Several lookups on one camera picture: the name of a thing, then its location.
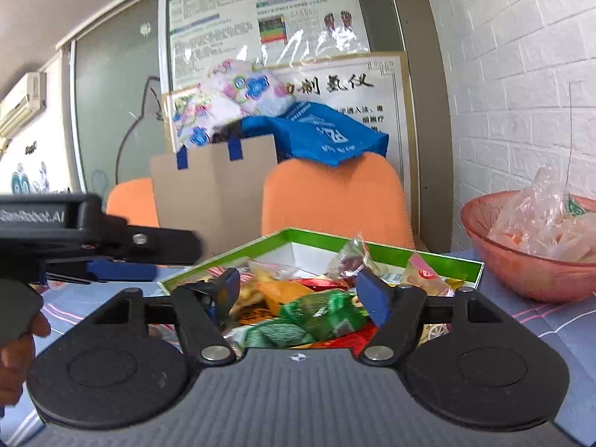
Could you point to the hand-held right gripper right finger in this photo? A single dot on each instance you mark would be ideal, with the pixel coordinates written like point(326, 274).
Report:
point(372, 295)

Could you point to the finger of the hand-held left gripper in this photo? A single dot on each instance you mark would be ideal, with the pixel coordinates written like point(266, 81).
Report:
point(116, 274)
point(158, 244)

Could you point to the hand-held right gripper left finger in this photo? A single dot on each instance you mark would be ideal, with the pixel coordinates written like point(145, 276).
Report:
point(228, 289)

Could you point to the green snack packet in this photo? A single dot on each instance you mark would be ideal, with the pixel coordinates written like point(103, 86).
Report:
point(274, 335)
point(326, 314)

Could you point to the pile of snack packets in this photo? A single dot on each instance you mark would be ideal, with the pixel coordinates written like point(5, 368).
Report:
point(279, 295)

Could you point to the clear yellow bread packet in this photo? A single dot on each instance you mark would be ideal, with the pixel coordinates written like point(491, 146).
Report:
point(426, 274)

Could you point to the green cardboard box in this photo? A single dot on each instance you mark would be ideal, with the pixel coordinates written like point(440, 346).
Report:
point(419, 260)

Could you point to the person's left hand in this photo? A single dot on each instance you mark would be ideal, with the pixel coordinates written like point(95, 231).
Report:
point(14, 372)

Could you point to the orange chair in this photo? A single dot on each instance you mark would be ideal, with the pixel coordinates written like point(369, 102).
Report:
point(335, 200)
point(132, 202)

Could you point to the brown cardboard sheet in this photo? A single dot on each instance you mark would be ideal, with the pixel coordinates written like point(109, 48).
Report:
point(209, 195)

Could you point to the cat outline window decal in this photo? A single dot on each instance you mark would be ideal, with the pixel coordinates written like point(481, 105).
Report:
point(128, 135)

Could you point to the white air conditioner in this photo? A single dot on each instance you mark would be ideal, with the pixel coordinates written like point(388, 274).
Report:
point(21, 102)

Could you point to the blue bag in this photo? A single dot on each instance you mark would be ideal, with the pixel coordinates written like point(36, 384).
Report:
point(326, 135)

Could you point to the floral cloth bag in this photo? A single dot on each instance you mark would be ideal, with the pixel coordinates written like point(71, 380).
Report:
point(233, 93)

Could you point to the clear plastic bag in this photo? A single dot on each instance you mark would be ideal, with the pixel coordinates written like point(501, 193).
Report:
point(545, 219)

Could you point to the blue flower wall decal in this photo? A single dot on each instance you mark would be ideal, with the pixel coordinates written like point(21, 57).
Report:
point(23, 181)

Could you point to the printed wall poster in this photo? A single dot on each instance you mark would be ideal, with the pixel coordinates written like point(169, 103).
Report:
point(214, 14)

